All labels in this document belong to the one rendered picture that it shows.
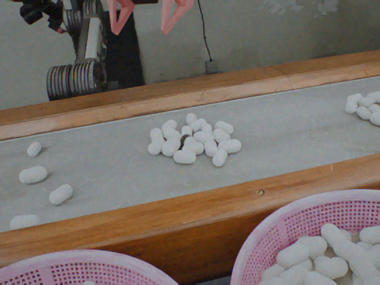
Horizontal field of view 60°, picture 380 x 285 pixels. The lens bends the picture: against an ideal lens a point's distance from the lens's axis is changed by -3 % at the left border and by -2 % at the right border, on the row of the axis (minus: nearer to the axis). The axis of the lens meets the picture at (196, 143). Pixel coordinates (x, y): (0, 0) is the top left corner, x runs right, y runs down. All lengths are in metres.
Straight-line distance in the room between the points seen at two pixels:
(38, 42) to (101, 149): 2.08
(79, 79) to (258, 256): 0.67
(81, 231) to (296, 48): 2.73
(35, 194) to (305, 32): 2.69
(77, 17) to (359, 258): 0.99
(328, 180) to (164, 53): 2.28
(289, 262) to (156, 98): 0.44
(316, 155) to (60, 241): 0.35
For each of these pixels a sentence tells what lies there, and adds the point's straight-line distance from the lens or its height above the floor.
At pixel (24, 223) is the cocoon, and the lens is 0.44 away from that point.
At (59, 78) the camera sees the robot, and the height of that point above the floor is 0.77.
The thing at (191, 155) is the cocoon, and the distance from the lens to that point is 0.48.
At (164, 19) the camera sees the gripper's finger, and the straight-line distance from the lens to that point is 0.55.
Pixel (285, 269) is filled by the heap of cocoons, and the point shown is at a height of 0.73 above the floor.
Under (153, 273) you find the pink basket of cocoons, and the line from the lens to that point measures 0.31.
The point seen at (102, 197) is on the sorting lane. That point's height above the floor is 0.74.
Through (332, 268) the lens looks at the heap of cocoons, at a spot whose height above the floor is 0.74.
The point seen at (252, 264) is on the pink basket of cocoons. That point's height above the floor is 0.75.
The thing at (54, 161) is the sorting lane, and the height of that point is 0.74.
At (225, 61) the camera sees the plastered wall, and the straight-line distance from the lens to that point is 2.75.
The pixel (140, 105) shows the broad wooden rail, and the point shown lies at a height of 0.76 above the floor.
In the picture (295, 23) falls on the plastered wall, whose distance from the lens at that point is 2.92.
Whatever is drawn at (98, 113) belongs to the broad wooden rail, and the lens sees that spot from 0.68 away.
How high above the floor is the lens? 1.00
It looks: 29 degrees down
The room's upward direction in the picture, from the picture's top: 6 degrees counter-clockwise
